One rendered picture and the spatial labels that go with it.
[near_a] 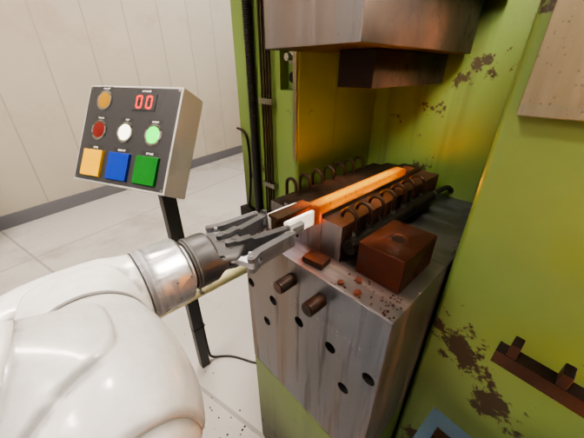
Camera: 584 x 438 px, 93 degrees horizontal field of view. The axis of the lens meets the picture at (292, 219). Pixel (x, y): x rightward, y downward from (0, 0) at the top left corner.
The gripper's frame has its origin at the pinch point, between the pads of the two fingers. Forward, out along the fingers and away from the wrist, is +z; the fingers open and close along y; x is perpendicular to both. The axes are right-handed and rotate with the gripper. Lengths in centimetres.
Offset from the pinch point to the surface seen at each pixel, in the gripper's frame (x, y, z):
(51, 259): -100, -212, -46
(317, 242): -6.3, 2.0, 5.1
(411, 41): 28.0, 7.6, 18.9
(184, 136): 8.7, -41.2, 0.0
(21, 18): 61, -314, -2
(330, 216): -0.6, 3.6, 6.7
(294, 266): -9.4, 1.6, -0.9
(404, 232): -1.8, 15.2, 13.6
